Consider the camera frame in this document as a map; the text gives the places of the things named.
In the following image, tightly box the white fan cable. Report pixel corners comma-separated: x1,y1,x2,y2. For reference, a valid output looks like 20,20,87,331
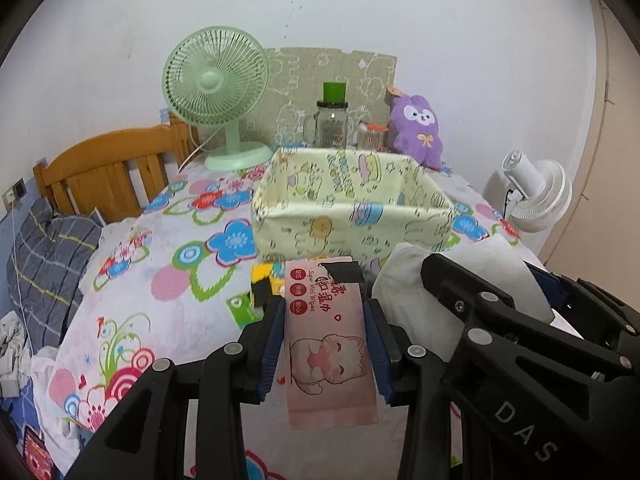
177,125,211,171

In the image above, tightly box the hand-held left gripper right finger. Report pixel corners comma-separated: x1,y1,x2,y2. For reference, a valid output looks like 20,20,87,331
364,299,462,480

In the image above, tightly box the pile of clothes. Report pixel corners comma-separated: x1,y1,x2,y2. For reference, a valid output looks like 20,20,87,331
0,310,33,398

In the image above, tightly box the cotton swab container orange lid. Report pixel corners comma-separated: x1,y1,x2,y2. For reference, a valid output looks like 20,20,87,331
354,122,390,151

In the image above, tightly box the white fan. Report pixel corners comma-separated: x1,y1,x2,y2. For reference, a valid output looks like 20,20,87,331
501,150,572,233

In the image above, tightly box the beige door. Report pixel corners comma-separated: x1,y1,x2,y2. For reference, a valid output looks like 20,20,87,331
542,0,640,306

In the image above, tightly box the floral printed tablecloth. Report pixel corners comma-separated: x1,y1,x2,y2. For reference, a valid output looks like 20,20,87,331
39,162,546,480

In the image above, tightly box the green desk fan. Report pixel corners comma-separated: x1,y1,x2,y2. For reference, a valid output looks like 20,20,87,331
162,28,273,172

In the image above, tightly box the wall socket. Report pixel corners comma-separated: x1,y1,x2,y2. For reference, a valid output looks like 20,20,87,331
2,178,27,207

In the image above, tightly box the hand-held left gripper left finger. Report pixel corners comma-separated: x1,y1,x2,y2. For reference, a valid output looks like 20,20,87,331
65,297,287,480

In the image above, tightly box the purple plush toy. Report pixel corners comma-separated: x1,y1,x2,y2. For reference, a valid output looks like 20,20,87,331
386,86,445,170

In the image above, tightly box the grey plaid pillow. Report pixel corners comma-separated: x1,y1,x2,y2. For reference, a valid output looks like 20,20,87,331
7,197,103,348

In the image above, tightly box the red patterned cloth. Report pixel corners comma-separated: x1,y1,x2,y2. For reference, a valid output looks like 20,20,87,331
22,427,53,478

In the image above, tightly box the white cloth bundle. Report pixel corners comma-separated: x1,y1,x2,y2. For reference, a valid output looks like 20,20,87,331
371,242,556,322

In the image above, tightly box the yellow printed fabric basket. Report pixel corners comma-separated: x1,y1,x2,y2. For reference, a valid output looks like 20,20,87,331
250,146,456,267

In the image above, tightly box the beige printed board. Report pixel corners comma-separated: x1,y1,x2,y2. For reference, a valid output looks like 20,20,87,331
262,46,398,150

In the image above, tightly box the wooden bed headboard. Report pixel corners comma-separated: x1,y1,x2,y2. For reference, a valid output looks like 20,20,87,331
33,112,201,223

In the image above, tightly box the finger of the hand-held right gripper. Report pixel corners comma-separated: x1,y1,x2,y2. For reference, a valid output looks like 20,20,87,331
525,262,640,346
421,254,632,396

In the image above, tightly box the pink wet wipes packet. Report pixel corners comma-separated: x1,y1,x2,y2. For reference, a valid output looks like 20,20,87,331
282,256,380,430

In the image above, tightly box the glass jar mug green lid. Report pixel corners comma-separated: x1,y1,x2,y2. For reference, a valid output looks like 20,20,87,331
301,81,349,150

